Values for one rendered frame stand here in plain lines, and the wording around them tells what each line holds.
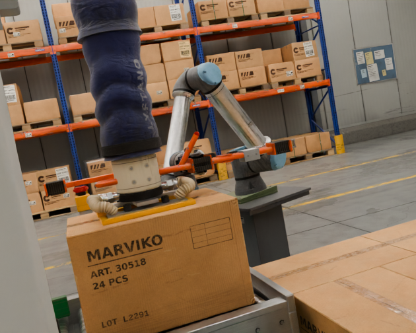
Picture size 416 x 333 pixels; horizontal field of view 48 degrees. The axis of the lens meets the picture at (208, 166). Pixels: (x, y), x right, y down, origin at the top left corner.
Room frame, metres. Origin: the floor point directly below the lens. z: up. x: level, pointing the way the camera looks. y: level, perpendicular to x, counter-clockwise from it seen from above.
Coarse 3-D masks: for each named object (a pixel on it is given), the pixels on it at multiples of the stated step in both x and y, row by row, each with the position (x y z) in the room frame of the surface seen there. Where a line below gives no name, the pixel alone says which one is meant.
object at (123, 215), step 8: (168, 200) 1.68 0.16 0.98; (176, 200) 1.68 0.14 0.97; (184, 200) 1.67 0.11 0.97; (192, 200) 1.66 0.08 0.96; (128, 208) 1.63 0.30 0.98; (136, 208) 1.66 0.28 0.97; (144, 208) 1.63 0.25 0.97; (152, 208) 1.63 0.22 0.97; (160, 208) 1.63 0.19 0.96; (168, 208) 1.64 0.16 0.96; (176, 208) 1.64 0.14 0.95; (104, 216) 1.65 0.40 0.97; (112, 216) 1.59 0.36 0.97; (120, 216) 1.59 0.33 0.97; (128, 216) 1.59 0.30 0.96; (136, 216) 1.60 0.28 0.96; (104, 224) 1.57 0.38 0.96
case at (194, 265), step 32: (192, 192) 1.96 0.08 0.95; (96, 224) 1.62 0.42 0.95; (128, 224) 1.54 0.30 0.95; (160, 224) 1.57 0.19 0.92; (192, 224) 1.60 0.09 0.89; (224, 224) 1.63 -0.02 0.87; (96, 256) 1.51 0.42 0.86; (128, 256) 1.53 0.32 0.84; (160, 256) 1.56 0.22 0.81; (192, 256) 1.59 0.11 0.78; (224, 256) 1.62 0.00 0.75; (96, 288) 1.50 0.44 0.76; (128, 288) 1.53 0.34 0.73; (160, 288) 1.56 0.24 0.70; (192, 288) 1.59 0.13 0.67; (224, 288) 1.62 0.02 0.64; (96, 320) 1.50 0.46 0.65; (128, 320) 1.52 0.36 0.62; (160, 320) 1.55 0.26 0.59; (192, 320) 1.58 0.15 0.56
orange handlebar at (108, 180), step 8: (264, 152) 1.88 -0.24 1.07; (216, 160) 1.82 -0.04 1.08; (224, 160) 1.83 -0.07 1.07; (232, 160) 1.84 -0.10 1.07; (160, 168) 1.80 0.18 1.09; (168, 168) 1.76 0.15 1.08; (176, 168) 1.77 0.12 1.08; (184, 168) 1.78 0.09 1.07; (96, 176) 1.96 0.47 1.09; (104, 176) 1.96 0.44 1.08; (112, 176) 1.97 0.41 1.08; (72, 184) 1.92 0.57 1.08; (80, 184) 1.93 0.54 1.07; (96, 184) 1.69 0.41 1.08; (104, 184) 1.69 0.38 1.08; (112, 184) 1.70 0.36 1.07
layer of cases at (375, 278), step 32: (320, 256) 2.04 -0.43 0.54; (352, 256) 1.97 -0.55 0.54; (384, 256) 1.89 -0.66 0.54; (288, 288) 1.74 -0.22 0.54; (320, 288) 1.69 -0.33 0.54; (352, 288) 1.64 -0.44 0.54; (384, 288) 1.59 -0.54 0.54; (320, 320) 1.50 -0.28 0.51; (352, 320) 1.39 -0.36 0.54; (384, 320) 1.36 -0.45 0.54
